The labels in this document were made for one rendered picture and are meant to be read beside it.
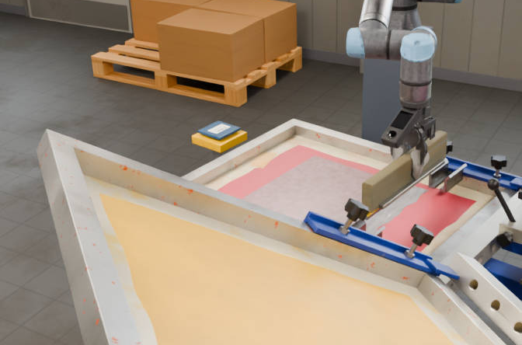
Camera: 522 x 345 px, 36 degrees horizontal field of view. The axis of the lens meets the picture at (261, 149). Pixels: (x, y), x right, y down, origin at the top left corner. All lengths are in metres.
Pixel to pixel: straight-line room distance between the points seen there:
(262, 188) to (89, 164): 1.11
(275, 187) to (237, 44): 3.05
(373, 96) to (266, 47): 2.82
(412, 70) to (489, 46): 3.73
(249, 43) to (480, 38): 1.56
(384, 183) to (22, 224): 2.59
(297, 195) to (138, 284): 1.29
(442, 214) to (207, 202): 1.00
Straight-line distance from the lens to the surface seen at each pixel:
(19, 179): 4.66
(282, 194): 2.22
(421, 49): 1.90
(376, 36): 2.02
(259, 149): 2.44
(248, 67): 5.41
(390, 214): 2.12
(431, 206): 2.18
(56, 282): 3.70
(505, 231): 1.87
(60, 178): 1.06
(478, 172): 2.28
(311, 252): 1.40
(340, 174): 2.32
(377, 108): 2.81
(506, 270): 2.02
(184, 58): 5.44
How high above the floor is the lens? 2.03
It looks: 26 degrees down
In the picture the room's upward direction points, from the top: 2 degrees counter-clockwise
